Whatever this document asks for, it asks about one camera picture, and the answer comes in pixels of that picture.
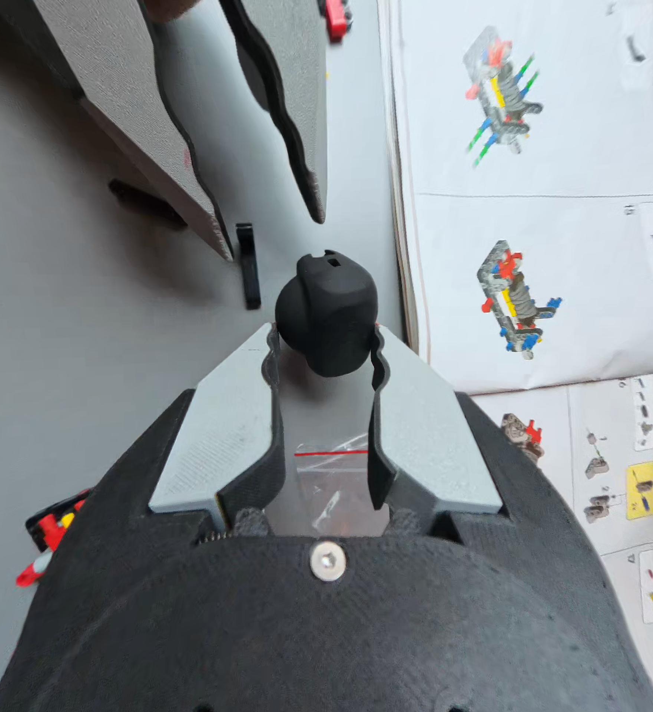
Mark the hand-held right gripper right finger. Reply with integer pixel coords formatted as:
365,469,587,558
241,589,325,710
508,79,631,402
367,324,504,535

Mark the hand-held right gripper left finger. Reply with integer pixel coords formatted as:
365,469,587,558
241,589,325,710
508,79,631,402
147,322,287,535

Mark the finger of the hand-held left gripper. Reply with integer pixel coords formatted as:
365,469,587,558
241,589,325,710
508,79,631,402
32,0,234,262
218,0,328,225

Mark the clear zip plastic bag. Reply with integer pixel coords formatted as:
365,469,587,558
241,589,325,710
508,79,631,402
293,433,371,537

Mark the black rubber tyre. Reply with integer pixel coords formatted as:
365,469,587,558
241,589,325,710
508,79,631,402
274,249,379,378

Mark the lego engine frame assembly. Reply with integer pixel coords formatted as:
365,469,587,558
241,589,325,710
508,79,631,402
15,488,93,589

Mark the pile of loose lego pieces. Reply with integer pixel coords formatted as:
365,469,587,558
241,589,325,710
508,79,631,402
316,0,353,43

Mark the person's left hand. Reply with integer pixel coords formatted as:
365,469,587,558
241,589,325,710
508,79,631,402
147,0,196,23

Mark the white instruction booklet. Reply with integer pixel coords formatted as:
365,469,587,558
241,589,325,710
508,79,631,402
377,0,653,707

